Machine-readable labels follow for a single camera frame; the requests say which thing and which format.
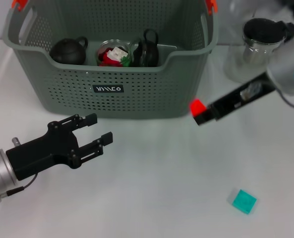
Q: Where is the glass teacup black sleeve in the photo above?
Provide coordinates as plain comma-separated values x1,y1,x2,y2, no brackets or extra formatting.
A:
128,28,160,67
96,40,133,67

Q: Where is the dark gripper cable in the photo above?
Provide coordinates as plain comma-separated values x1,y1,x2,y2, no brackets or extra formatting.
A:
280,93,294,112
0,173,38,198

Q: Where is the dark right gripper cable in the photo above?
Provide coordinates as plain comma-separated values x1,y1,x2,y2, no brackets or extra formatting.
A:
280,93,294,112

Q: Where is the glass pitcher black lid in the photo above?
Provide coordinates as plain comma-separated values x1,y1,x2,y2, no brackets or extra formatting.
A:
223,17,294,84

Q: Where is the grey perforated plastic storage bin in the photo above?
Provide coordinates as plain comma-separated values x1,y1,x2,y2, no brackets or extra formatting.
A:
2,0,220,119

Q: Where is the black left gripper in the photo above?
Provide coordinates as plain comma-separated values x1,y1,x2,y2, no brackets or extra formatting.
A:
5,113,114,181

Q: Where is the teal square brick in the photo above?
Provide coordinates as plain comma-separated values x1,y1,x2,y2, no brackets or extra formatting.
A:
227,188,258,215

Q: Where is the black clay teapot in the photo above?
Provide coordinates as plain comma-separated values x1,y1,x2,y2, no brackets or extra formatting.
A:
49,36,89,65

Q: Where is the dark red curved brick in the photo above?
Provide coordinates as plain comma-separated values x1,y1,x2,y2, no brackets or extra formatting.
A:
99,56,124,67

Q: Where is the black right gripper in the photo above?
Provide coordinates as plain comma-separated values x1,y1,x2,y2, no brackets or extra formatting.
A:
193,71,277,127

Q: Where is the orange-red slope brick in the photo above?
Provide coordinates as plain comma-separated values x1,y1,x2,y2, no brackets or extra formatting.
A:
190,99,207,117

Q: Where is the dark left gripper cable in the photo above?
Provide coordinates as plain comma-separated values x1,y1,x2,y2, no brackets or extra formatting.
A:
0,173,38,198

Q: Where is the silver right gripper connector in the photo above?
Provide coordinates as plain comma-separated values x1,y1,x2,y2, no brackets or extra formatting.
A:
239,83,263,101

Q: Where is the white two-stud brick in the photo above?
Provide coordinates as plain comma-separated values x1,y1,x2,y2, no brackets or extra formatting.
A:
113,46,128,60

